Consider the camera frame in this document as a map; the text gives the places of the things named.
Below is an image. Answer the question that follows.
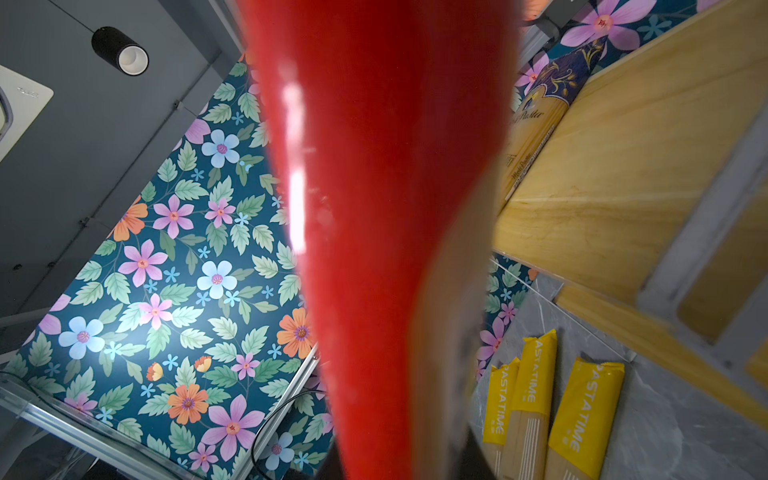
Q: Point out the red spaghetti bag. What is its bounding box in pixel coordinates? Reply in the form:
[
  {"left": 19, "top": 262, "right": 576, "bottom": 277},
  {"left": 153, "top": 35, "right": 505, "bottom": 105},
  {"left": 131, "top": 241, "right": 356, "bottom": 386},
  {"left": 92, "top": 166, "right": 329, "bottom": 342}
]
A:
[{"left": 239, "top": 1, "right": 520, "bottom": 479}]

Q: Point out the blue gold spaghetti bag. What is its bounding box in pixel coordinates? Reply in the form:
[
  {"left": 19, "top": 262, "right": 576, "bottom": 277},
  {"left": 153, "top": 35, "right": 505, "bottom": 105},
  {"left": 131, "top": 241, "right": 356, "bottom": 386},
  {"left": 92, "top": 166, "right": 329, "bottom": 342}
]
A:
[{"left": 497, "top": 37, "right": 607, "bottom": 211}]

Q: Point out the yellow pasta bag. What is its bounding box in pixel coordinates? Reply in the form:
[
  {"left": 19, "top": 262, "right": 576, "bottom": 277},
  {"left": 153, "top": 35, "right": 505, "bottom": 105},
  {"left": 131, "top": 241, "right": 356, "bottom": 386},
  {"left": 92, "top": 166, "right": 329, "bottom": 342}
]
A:
[
  {"left": 501, "top": 330, "right": 558, "bottom": 480},
  {"left": 482, "top": 358, "right": 521, "bottom": 478},
  {"left": 544, "top": 359, "right": 625, "bottom": 480}
]

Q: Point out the black ceiling spotlight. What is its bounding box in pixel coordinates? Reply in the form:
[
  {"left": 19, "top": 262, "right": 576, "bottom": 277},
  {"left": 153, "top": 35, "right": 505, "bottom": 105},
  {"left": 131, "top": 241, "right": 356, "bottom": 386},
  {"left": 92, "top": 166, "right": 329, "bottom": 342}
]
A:
[{"left": 91, "top": 26, "right": 150, "bottom": 77}]

